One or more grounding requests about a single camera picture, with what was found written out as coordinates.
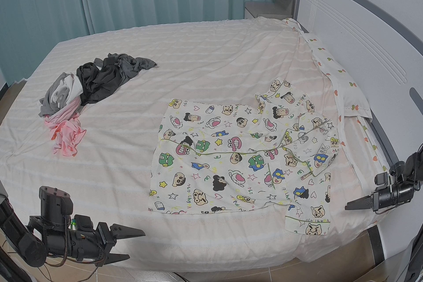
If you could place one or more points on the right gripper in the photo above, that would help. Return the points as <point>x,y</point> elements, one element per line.
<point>393,196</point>

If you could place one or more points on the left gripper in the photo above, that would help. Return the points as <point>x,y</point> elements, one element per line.
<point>82,244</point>

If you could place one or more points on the white printed pyjama top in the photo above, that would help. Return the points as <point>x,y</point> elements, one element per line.
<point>214,155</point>

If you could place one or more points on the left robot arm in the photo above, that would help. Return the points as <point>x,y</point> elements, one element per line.
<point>29,241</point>

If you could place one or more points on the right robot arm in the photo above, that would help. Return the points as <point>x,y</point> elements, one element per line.
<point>411,171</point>

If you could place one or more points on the bed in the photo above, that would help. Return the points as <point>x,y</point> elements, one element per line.
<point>214,59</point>

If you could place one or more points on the white heart printed pillow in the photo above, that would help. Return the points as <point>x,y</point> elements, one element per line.
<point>350,99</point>

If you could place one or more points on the pink garment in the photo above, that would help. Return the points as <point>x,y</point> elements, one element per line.
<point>67,135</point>

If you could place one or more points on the black garment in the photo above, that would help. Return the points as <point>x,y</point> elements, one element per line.
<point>99,85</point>

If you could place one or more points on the white garment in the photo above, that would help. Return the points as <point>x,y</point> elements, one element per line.
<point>74,89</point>

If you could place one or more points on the dark grey garment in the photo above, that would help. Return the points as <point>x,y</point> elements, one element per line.
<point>142,63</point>

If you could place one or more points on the grey bedside table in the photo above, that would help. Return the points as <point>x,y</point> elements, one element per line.
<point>264,8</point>

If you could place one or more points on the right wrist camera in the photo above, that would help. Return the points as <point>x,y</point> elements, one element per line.
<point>381,179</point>

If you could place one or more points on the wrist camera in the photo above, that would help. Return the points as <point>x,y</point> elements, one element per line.
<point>84,223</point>
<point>381,179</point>

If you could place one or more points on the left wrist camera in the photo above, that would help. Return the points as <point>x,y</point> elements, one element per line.
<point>84,223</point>

